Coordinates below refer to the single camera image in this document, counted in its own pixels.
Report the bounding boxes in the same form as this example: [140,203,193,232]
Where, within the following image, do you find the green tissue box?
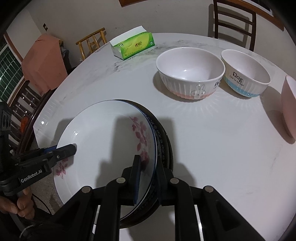
[110,26,155,60]

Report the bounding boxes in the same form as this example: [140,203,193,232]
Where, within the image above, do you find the left hand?
[0,187,35,220]

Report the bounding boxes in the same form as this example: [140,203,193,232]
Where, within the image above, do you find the large blue floral plate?
[120,100,174,228]

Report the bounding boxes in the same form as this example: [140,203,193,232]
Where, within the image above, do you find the dark wooden chair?
[213,1,257,51]

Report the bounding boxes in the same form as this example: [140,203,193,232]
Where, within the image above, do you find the white bowl pink base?
[156,47,226,100]

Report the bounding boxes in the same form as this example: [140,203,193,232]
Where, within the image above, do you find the white plate pink flowers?
[54,100,158,204]

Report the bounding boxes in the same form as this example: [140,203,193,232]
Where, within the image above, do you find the pink cloth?
[22,34,68,95]

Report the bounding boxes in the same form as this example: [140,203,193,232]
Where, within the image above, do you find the white bowl blue base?
[221,49,271,98]

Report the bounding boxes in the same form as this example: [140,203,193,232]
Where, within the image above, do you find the bamboo chair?
[76,28,107,61]

